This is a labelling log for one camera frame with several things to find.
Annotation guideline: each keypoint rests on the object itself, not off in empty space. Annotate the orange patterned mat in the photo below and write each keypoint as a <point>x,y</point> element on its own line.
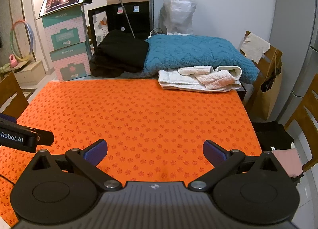
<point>149,119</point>

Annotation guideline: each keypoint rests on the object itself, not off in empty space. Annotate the pale green object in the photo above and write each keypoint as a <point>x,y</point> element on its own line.
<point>3,68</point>

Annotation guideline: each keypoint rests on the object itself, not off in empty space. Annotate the multicolour hula hoop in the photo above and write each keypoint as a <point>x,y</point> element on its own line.
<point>21,21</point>

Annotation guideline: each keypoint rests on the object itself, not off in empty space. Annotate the black framed board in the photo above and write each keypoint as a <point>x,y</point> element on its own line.
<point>99,24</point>

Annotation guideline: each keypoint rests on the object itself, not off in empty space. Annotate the grey refrigerator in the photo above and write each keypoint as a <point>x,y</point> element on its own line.
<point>306,75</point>

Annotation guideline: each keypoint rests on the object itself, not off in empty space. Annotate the brown cardboard box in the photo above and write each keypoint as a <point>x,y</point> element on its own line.
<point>263,104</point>

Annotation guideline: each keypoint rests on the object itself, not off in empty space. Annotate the white plastic bag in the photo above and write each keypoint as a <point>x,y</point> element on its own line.
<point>178,10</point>

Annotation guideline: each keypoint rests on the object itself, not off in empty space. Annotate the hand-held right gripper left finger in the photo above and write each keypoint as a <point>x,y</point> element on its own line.
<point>95,153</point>

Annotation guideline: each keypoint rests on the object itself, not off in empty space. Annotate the white quilted garment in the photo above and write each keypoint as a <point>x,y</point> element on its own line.
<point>178,80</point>

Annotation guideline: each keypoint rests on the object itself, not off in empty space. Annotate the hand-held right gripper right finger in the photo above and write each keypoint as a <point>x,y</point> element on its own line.
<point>214,153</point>

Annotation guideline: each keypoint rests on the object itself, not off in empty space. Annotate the pink kettlebell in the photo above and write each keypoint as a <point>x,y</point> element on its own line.
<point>13,63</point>

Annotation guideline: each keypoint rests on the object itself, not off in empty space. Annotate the thick black folded clothing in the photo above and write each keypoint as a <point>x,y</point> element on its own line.
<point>116,52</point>

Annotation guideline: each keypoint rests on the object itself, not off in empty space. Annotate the white cloth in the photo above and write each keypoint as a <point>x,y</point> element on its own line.
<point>253,45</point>

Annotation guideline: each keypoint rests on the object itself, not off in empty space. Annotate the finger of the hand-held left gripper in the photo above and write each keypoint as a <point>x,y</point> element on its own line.
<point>46,138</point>
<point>7,117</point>

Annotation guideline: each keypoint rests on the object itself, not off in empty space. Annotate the low wooden cabinet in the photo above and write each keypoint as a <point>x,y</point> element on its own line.
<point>29,75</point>

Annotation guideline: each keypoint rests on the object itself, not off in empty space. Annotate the pale pink garment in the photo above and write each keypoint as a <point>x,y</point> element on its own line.
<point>288,162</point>

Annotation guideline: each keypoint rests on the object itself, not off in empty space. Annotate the water dispenser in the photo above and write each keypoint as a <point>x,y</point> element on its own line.
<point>139,15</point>

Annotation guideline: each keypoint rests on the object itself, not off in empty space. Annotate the patterned cardboard box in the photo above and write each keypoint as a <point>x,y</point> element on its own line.
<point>69,65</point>
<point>62,30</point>

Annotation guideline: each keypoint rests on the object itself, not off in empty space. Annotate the wooden chair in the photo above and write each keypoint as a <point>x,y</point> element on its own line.
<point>310,99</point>
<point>12,94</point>

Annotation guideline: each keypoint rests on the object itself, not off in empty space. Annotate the teal knit sweater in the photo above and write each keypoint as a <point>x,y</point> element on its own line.
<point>193,50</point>

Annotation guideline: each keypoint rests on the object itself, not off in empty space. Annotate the black clothes pile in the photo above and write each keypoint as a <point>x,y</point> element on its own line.
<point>270,134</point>

